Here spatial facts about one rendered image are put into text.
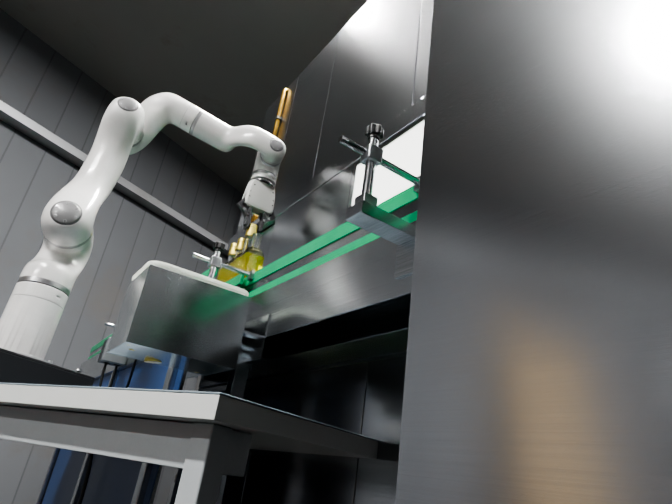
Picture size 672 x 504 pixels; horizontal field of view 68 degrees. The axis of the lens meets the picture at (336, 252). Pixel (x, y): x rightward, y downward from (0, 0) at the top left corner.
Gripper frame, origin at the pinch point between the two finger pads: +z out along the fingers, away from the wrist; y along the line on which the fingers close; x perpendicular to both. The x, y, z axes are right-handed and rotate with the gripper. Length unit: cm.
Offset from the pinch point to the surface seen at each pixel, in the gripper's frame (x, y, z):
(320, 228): 22.0, -12.5, 4.0
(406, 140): 57, -13, -8
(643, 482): 122, 20, 68
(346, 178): 32.3, -12.6, -8.7
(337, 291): 65, 5, 39
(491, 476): 112, 20, 69
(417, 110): 60, -14, -16
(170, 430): 59, 26, 67
